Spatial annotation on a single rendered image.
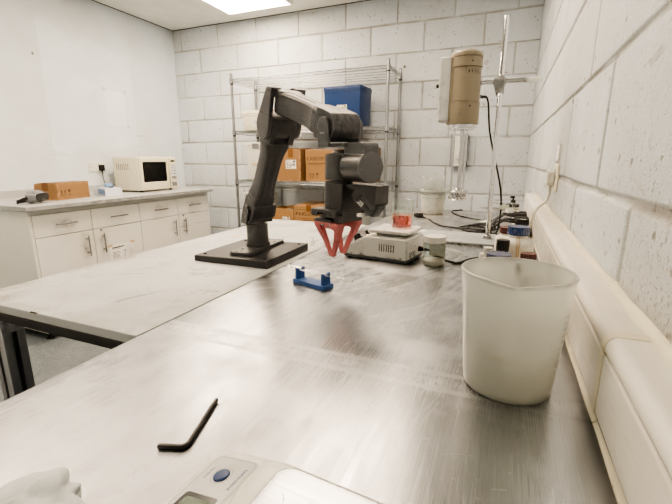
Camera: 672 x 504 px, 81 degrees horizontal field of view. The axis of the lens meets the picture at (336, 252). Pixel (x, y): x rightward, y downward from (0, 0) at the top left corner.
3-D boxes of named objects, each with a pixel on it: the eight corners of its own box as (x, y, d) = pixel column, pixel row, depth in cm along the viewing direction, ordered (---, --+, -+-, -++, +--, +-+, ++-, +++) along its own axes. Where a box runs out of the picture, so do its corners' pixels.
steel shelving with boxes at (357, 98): (240, 283, 385) (227, 73, 341) (263, 273, 421) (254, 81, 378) (383, 304, 331) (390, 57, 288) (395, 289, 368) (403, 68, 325)
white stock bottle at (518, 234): (527, 277, 96) (534, 224, 93) (532, 286, 89) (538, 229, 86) (496, 275, 98) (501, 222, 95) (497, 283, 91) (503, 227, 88)
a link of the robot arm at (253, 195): (271, 223, 116) (299, 121, 95) (249, 225, 112) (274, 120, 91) (263, 209, 119) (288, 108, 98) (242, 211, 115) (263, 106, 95)
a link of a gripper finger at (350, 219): (361, 254, 84) (363, 210, 82) (340, 260, 79) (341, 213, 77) (337, 249, 88) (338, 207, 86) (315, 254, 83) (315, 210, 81)
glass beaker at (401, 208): (387, 229, 113) (387, 199, 111) (393, 226, 118) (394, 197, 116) (411, 231, 110) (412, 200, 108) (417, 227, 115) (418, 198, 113)
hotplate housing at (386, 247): (342, 256, 117) (342, 229, 115) (363, 248, 128) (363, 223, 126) (414, 266, 106) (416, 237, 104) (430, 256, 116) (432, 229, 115)
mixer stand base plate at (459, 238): (404, 240, 140) (404, 237, 139) (415, 231, 157) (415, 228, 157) (495, 247, 128) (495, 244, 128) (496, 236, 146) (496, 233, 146)
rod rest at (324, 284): (291, 282, 92) (291, 267, 91) (302, 279, 95) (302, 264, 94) (323, 291, 86) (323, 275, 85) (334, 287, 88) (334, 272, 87)
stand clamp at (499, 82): (457, 94, 131) (458, 77, 130) (461, 99, 141) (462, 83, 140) (542, 89, 122) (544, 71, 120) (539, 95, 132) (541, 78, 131)
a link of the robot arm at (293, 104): (368, 114, 76) (293, 85, 97) (330, 112, 71) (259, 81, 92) (356, 176, 82) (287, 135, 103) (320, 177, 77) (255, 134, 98)
